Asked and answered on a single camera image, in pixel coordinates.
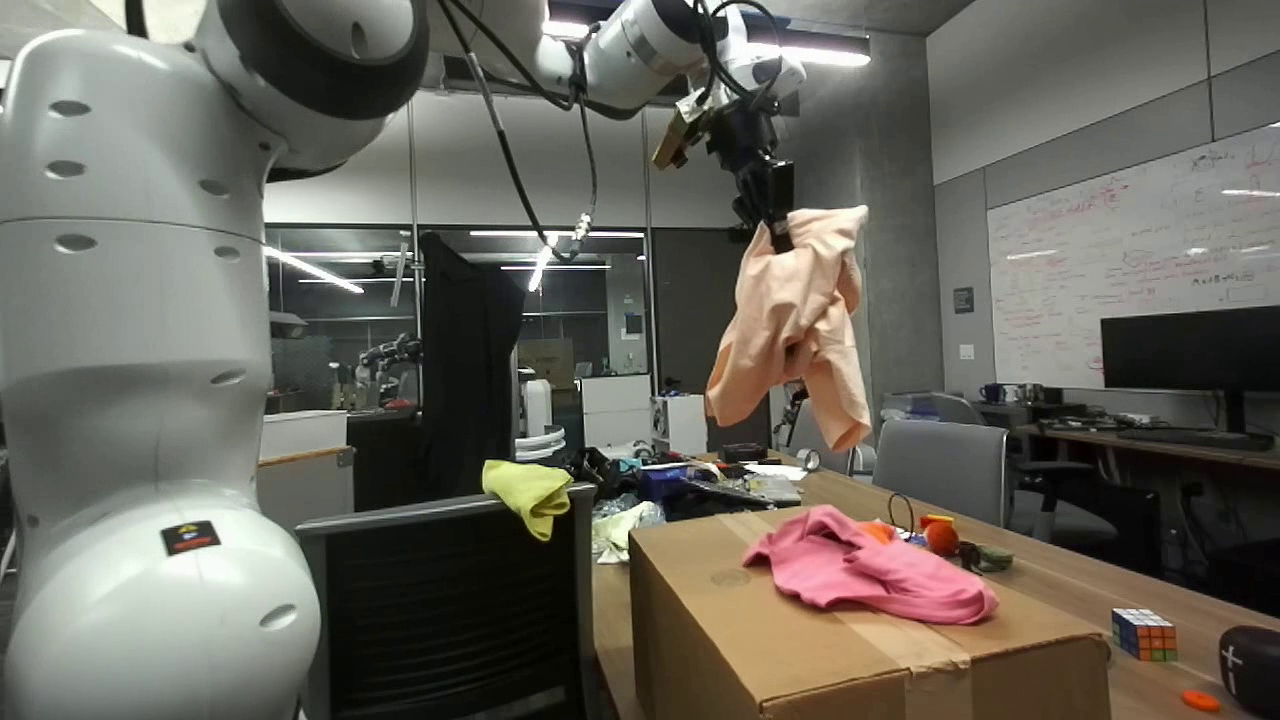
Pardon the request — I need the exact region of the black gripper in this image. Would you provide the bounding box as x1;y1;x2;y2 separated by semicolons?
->
703;106;801;262

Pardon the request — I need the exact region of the peach t-shirt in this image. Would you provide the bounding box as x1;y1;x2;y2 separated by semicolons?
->
701;201;881;455

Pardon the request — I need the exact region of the yellow towel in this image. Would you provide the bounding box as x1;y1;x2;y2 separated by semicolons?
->
476;455;582;545

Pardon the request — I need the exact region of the pink t-shirt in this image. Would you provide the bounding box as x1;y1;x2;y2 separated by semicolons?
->
739;501;1004;632

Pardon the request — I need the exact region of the large cardboard box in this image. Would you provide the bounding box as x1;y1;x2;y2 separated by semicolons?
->
629;501;1118;720

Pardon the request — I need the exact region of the white storage box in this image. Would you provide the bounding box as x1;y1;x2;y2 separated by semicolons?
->
255;408;353;466

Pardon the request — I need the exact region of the black upright panel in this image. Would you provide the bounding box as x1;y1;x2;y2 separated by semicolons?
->
415;233;527;503

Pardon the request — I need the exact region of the pale crumpled cloth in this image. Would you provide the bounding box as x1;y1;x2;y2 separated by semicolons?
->
591;492;669;569

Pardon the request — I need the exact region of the orange ball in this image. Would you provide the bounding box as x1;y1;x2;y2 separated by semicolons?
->
917;512;964;562

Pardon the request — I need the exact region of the whiteboard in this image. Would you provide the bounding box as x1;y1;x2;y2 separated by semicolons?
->
984;121;1280;395

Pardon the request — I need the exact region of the small green toy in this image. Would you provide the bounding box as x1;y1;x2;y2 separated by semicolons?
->
958;539;1016;579

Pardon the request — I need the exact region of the black computer monitor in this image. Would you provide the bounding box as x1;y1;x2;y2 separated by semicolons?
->
1100;305;1280;438

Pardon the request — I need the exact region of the wooden desk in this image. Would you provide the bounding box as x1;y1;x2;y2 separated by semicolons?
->
1019;419;1280;479

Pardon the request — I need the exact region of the Rubik's cube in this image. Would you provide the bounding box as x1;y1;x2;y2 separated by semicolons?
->
1110;604;1186;668

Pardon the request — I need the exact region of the small orange disc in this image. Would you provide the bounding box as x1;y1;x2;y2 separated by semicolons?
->
1178;686;1230;720

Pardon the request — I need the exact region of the black speaker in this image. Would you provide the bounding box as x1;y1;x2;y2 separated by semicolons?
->
1216;624;1280;720

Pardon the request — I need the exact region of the yellow wrist camera box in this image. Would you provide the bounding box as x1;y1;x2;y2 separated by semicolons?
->
650;85;717;172

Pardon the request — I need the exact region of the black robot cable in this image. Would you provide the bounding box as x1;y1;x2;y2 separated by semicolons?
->
438;0;608;263

